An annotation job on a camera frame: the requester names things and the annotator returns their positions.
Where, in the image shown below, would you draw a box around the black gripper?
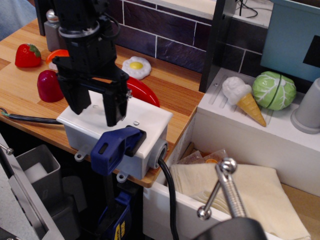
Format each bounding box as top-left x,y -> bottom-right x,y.
53,21 -> 129,127

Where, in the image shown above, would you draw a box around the white switch box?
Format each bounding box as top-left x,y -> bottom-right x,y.
57,91 -> 173,180

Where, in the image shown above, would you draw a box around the plastic snack bags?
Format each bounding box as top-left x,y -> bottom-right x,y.
177,149 -> 228,165

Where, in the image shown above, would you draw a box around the cream folded cloth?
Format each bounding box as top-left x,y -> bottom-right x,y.
169,163 -> 312,240

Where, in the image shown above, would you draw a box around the black cable left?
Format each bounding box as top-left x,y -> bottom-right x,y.
0,107 -> 64,125

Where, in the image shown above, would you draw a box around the dark grey post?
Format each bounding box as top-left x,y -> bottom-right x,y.
199,0 -> 237,93

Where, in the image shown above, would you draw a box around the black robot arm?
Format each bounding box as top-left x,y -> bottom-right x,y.
53,0 -> 131,127

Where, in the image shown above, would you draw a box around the green toy cabbage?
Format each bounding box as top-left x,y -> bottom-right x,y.
252,71 -> 297,111

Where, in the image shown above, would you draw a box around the toy salmon sushi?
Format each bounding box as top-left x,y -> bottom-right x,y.
45,49 -> 70,71

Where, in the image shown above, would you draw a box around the dark red toy half-egg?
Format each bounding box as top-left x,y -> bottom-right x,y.
37,70 -> 64,103

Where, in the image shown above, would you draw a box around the red toy chili pepper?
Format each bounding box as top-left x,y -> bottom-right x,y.
127,76 -> 160,107

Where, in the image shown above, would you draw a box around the blue bar clamp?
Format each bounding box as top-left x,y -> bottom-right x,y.
90,125 -> 147,240

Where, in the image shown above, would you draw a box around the grey plastic cup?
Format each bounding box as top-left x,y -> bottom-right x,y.
290,78 -> 320,134

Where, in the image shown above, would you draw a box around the grey metal bin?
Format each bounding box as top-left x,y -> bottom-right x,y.
16,144 -> 81,240

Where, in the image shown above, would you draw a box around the black power cable right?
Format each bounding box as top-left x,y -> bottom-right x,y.
157,157 -> 180,240

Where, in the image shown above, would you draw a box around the red toy strawberry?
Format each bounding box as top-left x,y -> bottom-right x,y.
15,43 -> 42,68

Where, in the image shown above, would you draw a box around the grey toy salt shaker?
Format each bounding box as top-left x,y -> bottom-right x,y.
44,9 -> 67,52

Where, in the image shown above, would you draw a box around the toy fried egg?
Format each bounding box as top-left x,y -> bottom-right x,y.
122,56 -> 152,80

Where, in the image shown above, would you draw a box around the teal box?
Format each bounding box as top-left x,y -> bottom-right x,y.
260,0 -> 320,82

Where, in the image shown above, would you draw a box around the toy ice cream cone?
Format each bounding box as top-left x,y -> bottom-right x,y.
222,76 -> 267,127

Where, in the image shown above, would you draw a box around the metal screw clamp handle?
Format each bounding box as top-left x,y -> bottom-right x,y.
197,157 -> 247,221

